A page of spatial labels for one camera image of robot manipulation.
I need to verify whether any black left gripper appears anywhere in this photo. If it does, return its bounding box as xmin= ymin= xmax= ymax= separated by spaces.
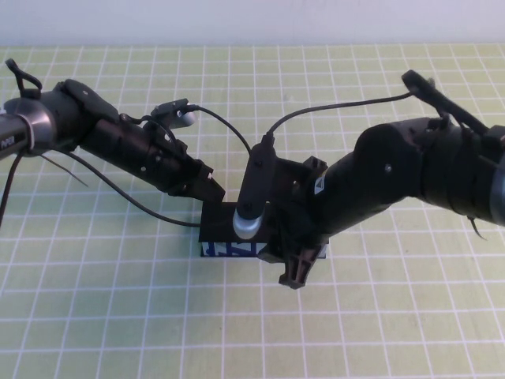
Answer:
xmin=90 ymin=117 xmax=226 ymax=203

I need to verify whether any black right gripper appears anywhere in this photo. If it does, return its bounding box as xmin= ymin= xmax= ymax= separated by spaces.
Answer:
xmin=258 ymin=156 xmax=336 ymax=290

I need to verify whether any black glasses case box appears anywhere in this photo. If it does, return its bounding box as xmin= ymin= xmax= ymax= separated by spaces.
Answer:
xmin=198 ymin=201 xmax=331 ymax=261

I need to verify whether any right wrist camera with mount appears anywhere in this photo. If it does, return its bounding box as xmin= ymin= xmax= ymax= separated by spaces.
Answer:
xmin=232 ymin=144 xmax=276 ymax=241

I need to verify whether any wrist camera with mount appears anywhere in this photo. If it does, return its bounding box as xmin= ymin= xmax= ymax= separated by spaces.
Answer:
xmin=232 ymin=144 xmax=276 ymax=241
xmin=120 ymin=100 xmax=198 ymax=139

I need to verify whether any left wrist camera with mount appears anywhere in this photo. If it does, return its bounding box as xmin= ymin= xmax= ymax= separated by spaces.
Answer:
xmin=120 ymin=100 xmax=198 ymax=139

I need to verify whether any thin black left camera cable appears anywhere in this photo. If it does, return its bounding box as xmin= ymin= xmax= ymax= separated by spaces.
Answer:
xmin=70 ymin=103 xmax=253 ymax=228

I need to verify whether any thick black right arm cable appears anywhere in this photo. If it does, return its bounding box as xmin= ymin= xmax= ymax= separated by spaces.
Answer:
xmin=401 ymin=69 xmax=494 ymax=137

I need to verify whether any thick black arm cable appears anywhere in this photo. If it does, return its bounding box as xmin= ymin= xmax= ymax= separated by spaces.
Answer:
xmin=401 ymin=69 xmax=494 ymax=137
xmin=4 ymin=58 xmax=43 ymax=99

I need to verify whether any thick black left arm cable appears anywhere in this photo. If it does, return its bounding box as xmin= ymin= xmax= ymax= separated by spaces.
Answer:
xmin=4 ymin=58 xmax=43 ymax=99

